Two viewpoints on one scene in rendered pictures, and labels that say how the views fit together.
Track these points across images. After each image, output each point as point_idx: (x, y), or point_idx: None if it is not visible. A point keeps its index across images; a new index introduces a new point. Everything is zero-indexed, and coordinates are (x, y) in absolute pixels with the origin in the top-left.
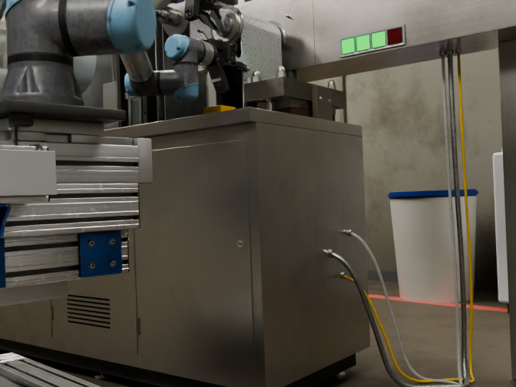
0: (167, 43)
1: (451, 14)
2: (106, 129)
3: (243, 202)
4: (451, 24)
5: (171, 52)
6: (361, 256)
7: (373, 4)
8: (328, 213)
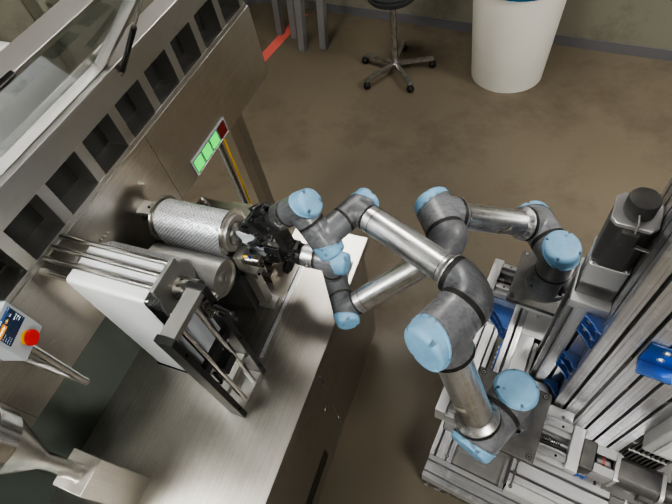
0: (345, 267)
1: (240, 90)
2: (125, 501)
3: (363, 283)
4: (242, 97)
5: (348, 268)
6: None
7: (198, 115)
8: None
